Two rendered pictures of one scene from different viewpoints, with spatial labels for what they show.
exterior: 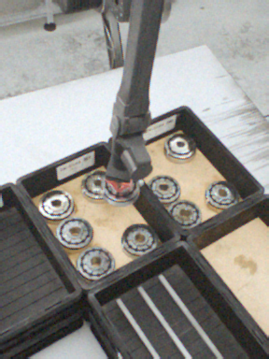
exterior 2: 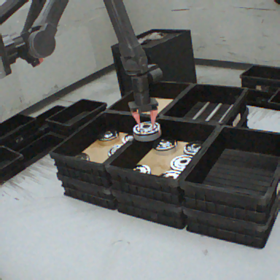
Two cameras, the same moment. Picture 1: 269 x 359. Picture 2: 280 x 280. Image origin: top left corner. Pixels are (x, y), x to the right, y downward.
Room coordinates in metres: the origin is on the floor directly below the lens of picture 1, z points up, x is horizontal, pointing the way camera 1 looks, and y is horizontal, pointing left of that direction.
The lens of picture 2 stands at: (1.14, 1.24, 1.60)
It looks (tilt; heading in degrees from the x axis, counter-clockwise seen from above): 29 degrees down; 257
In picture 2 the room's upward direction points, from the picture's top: 11 degrees counter-clockwise
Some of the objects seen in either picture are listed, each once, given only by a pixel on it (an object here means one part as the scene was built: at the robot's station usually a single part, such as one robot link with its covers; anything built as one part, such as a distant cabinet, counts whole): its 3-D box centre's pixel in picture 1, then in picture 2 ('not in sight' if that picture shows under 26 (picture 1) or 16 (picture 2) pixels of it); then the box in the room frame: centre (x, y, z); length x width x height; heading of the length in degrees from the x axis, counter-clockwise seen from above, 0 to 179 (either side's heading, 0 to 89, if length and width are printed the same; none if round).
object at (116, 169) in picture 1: (122, 157); (142, 98); (0.82, 0.06, 1.11); 0.10 x 0.07 x 0.07; 173
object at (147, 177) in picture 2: (95, 210); (165, 146); (0.78, 0.12, 0.92); 0.40 x 0.30 x 0.02; 39
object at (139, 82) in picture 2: (125, 143); (141, 82); (0.81, 0.06, 1.17); 0.07 x 0.06 x 0.07; 31
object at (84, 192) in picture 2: not in sight; (111, 168); (0.97, -0.11, 0.76); 0.40 x 0.30 x 0.12; 39
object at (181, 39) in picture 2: not in sight; (159, 83); (0.14, -1.75, 0.45); 0.60 x 0.45 x 0.90; 32
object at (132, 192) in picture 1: (120, 184); (146, 127); (0.82, 0.06, 0.99); 0.10 x 0.10 x 0.01
